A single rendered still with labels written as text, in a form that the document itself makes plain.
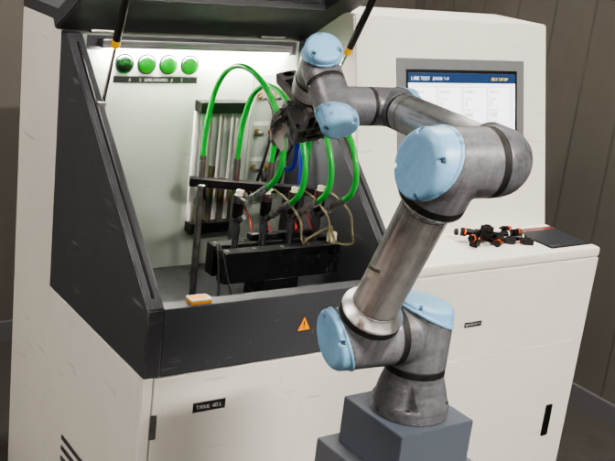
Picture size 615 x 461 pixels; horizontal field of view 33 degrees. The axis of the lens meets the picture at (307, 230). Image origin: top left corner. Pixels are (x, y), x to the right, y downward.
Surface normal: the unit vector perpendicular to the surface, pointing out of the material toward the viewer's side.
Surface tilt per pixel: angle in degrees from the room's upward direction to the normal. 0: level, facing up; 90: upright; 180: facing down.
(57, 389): 90
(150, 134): 90
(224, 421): 90
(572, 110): 90
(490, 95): 76
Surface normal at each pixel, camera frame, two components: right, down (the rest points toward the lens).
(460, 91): 0.55, 0.07
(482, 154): 0.46, -0.22
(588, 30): -0.82, 0.07
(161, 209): 0.54, 0.31
